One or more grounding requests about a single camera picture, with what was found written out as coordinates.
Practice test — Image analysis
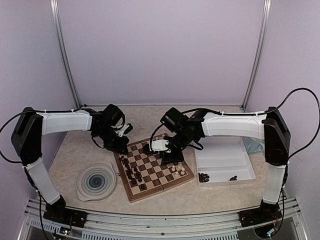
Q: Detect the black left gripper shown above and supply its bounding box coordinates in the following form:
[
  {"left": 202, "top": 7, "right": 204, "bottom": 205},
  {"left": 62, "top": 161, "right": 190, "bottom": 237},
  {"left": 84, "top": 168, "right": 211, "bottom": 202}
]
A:
[{"left": 94, "top": 125, "right": 130, "bottom": 155}]

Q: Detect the dark chess piece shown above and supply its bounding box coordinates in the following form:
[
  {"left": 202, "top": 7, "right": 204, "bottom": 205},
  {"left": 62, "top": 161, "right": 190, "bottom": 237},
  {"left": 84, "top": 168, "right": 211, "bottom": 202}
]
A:
[{"left": 123, "top": 160, "right": 130, "bottom": 169}]

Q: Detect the white plastic tray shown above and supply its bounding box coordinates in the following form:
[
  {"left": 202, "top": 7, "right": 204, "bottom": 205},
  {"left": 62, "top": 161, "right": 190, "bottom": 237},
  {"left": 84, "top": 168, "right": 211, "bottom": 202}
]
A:
[{"left": 195, "top": 136, "right": 256, "bottom": 187}]

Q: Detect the wooden chess board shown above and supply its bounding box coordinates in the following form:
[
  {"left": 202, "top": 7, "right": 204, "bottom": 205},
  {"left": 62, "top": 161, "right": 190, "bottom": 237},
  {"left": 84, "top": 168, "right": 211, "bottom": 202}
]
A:
[{"left": 114, "top": 139, "right": 194, "bottom": 203}]

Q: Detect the dark piece back rank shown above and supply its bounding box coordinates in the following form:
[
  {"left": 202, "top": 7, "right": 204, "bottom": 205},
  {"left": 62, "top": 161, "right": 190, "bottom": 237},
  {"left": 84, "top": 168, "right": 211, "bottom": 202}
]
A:
[{"left": 131, "top": 179, "right": 137, "bottom": 186}]

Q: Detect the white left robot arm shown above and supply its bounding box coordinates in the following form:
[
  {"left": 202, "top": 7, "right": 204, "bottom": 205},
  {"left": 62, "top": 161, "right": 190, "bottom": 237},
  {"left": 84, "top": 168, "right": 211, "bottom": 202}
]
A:
[{"left": 11, "top": 104, "right": 133, "bottom": 223}]

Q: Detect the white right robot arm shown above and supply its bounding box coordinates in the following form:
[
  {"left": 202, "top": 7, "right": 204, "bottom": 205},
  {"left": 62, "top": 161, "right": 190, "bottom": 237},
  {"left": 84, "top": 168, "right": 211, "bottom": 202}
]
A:
[{"left": 160, "top": 107, "right": 291, "bottom": 222}]

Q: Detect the white chess pieces row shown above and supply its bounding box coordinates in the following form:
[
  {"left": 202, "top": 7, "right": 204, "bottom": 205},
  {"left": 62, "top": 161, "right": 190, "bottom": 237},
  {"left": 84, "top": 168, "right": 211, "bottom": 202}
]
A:
[{"left": 156, "top": 133, "right": 187, "bottom": 178}]

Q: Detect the collapsible silicone bowl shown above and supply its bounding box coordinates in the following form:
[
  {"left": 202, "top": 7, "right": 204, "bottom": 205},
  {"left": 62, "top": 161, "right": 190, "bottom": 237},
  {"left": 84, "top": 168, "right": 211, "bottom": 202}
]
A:
[{"left": 75, "top": 161, "right": 117, "bottom": 202}]

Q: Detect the light blue mug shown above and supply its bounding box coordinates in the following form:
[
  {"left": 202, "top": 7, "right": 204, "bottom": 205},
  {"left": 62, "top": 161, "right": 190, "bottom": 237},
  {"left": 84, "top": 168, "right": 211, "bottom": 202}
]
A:
[{"left": 244, "top": 137, "right": 265, "bottom": 155}]

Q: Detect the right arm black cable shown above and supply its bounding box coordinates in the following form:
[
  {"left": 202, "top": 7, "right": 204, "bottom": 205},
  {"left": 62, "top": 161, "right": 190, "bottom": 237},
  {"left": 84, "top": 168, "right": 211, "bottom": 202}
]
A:
[{"left": 149, "top": 87, "right": 320, "bottom": 161}]

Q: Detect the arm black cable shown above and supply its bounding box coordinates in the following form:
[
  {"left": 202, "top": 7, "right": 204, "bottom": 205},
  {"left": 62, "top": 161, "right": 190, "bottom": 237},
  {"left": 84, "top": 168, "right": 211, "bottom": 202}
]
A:
[
  {"left": 0, "top": 107, "right": 126, "bottom": 165},
  {"left": 149, "top": 87, "right": 320, "bottom": 161}
]

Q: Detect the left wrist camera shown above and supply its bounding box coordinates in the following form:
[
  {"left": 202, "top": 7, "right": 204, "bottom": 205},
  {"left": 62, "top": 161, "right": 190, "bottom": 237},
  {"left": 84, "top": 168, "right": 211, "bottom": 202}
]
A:
[{"left": 115, "top": 123, "right": 133, "bottom": 137}]

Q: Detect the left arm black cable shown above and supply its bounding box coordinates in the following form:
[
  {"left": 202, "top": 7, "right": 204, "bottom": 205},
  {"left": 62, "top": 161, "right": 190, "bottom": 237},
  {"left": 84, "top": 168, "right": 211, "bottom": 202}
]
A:
[{"left": 0, "top": 107, "right": 126, "bottom": 165}]

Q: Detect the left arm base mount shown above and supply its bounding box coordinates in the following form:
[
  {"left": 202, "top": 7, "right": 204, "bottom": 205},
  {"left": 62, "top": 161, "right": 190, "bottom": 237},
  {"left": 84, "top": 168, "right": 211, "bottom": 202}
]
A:
[{"left": 43, "top": 195, "right": 88, "bottom": 228}]

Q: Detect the front aluminium rail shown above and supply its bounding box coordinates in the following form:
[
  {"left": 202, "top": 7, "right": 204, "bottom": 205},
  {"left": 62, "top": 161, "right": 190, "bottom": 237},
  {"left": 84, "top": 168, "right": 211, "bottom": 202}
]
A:
[{"left": 14, "top": 198, "right": 309, "bottom": 240}]

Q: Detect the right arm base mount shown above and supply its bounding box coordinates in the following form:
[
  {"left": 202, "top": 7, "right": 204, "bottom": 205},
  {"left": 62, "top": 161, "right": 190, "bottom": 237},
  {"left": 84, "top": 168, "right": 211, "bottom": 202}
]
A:
[{"left": 238, "top": 200, "right": 285, "bottom": 239}]

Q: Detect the left aluminium frame post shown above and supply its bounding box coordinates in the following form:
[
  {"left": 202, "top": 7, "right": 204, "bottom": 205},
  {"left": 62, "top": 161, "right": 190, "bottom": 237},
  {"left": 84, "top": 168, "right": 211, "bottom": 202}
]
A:
[{"left": 50, "top": 0, "right": 82, "bottom": 108}]

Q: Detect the aluminium frame post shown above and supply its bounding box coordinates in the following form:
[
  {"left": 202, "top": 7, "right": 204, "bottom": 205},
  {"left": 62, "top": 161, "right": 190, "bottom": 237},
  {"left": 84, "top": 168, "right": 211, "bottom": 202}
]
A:
[
  {"left": 50, "top": 0, "right": 82, "bottom": 108},
  {"left": 241, "top": 0, "right": 272, "bottom": 111}
]

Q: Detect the right aluminium frame post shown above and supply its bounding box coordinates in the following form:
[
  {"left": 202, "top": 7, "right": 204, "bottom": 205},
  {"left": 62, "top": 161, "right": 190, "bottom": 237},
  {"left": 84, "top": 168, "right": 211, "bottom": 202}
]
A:
[{"left": 241, "top": 0, "right": 272, "bottom": 111}]

